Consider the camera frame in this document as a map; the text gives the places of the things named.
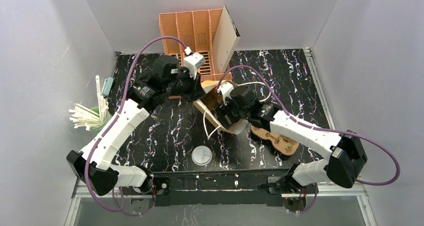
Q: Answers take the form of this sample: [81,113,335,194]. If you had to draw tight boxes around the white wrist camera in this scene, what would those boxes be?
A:
[217,81,235,106]
[182,46,206,79]

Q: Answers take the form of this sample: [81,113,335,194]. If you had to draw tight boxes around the teal eraser case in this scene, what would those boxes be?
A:
[100,77,114,97]

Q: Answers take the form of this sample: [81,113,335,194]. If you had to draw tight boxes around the white wrapped straws bundle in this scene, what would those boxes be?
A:
[68,75,109,131]

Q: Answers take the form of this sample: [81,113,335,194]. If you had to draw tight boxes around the white board panel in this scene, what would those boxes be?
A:
[211,5,241,74]

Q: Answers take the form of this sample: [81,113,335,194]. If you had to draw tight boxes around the orange desktop file organizer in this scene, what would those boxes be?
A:
[159,8,229,81]

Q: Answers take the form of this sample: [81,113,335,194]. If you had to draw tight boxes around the white plastic cup lid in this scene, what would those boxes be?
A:
[191,145,213,166]

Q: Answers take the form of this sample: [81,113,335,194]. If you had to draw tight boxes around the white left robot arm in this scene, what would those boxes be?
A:
[66,52,206,196]

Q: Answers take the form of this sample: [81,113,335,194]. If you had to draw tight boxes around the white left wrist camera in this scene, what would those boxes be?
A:
[182,46,206,79]

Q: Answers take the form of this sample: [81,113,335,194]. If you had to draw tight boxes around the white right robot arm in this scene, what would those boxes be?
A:
[216,84,368,189]

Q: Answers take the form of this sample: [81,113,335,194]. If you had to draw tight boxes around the brown paper takeout bag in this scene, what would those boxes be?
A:
[193,80,265,139]

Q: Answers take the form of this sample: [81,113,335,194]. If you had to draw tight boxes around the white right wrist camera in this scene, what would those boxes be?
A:
[217,81,235,106]

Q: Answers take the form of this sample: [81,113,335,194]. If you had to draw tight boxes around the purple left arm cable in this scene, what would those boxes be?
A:
[84,35,190,217]

